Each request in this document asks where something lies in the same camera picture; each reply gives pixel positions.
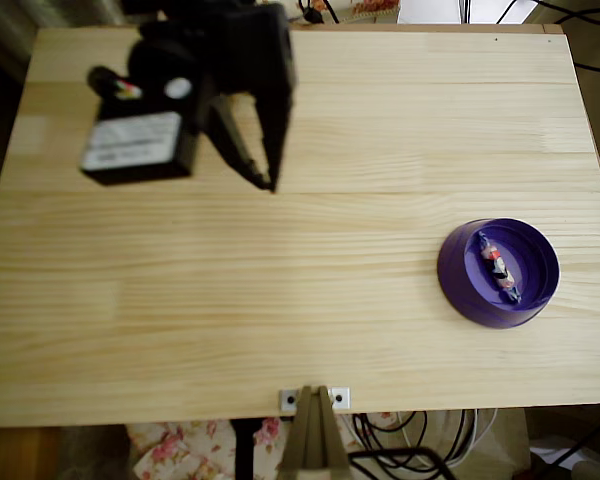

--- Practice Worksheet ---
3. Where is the black gripper motor cable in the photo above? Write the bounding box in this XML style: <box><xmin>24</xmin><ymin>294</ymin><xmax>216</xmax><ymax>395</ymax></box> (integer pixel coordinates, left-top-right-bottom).
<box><xmin>87</xmin><ymin>64</ymin><xmax>144</xmax><ymax>101</ymax></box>

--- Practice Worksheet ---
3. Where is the white sheet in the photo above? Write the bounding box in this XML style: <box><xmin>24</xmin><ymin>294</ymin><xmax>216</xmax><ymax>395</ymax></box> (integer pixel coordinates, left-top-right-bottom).
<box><xmin>397</xmin><ymin>0</ymin><xmax>541</xmax><ymax>25</ymax></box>

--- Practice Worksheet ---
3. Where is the candy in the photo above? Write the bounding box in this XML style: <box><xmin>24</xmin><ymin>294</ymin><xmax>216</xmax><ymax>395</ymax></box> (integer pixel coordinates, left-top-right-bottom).
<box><xmin>474</xmin><ymin>229</ymin><xmax>524</xmax><ymax>305</ymax></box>

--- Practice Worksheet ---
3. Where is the metal table clamp bracket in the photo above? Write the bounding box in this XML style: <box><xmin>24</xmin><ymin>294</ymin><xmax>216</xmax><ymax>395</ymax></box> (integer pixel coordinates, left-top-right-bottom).
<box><xmin>278</xmin><ymin>384</ymin><xmax>354</xmax><ymax>474</ymax></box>

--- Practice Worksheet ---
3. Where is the white cable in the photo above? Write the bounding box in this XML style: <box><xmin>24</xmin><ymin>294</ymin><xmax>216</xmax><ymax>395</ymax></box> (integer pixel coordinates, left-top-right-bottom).
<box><xmin>402</xmin><ymin>408</ymin><xmax>499</xmax><ymax>464</ymax></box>

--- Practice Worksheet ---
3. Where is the black plug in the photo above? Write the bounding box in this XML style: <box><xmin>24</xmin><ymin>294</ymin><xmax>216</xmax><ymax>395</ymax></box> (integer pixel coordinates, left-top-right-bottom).
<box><xmin>298</xmin><ymin>0</ymin><xmax>341</xmax><ymax>25</ymax></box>

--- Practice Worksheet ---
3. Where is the metal mounting bracket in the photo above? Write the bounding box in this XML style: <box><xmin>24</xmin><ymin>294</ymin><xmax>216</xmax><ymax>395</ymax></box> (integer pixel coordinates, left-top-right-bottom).
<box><xmin>278</xmin><ymin>386</ymin><xmax>352</xmax><ymax>412</ymax></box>

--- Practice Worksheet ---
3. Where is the purple bowl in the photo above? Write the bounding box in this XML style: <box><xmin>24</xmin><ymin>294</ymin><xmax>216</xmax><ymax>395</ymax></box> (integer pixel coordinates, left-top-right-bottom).
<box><xmin>436</xmin><ymin>217</ymin><xmax>561</xmax><ymax>330</ymax></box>

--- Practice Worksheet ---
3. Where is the black pole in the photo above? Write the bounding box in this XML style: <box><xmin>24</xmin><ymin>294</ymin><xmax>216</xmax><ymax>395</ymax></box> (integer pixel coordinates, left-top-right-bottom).
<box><xmin>229</xmin><ymin>418</ymin><xmax>264</xmax><ymax>480</ymax></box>

